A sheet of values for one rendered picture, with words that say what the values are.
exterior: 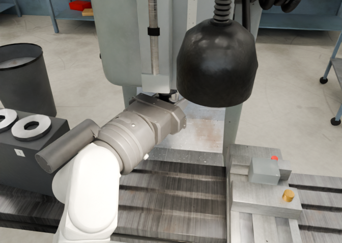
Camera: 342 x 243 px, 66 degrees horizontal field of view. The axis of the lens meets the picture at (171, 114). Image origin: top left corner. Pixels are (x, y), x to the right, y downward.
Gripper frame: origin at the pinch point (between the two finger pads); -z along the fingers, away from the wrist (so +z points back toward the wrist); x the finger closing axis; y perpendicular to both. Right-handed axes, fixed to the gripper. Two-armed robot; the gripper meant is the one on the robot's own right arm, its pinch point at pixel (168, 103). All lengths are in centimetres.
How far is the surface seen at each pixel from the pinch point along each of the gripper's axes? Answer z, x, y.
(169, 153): -17.7, 10.5, 35.8
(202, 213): 0.3, -10.8, 30.5
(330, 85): -272, -40, 119
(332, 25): -408, -20, 94
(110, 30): 11.4, 2.5, -18.2
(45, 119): 10.1, 30.7, 10.7
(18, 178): 20.6, 34.7, 25.7
